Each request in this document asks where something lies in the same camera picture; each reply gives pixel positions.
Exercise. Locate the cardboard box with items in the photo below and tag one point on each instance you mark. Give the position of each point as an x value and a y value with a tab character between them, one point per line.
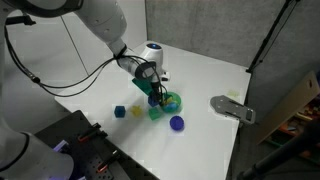
290	103

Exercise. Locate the black stand leg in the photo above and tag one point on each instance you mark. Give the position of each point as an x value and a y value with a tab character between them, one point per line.
283	155

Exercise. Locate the black perforated board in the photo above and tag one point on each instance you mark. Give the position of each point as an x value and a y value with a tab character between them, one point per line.
83	156

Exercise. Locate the small royal blue cube block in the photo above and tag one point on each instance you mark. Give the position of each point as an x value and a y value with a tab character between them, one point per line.
152	101

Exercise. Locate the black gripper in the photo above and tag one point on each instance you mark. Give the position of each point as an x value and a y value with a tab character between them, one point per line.
158	88

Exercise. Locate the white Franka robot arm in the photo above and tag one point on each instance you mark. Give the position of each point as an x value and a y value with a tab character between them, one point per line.
100	16

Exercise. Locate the yellow spiky star toy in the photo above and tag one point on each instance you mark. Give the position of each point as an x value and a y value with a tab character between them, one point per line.
136	110

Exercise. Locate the dark blue cube block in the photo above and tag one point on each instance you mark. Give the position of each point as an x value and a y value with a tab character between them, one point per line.
119	111

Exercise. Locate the grey metal bracket plate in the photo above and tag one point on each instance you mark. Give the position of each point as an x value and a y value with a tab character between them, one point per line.
230	107

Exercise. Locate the red black clamp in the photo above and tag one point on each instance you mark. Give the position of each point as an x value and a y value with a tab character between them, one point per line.
90	132
108	161

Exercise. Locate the yellow toy figure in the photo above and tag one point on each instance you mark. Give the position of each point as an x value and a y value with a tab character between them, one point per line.
168	99

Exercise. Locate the green cube block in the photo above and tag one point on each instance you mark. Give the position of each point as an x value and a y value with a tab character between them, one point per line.
155	113

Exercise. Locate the black tripod pole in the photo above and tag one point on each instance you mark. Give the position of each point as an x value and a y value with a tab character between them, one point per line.
271	33

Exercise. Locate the green bowl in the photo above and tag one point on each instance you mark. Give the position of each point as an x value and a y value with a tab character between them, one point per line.
177	100

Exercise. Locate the light blue toy figure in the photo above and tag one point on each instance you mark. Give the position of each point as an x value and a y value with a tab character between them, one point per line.
171	107

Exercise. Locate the purple bumpy ball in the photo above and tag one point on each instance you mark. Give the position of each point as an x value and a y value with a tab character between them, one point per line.
176	123

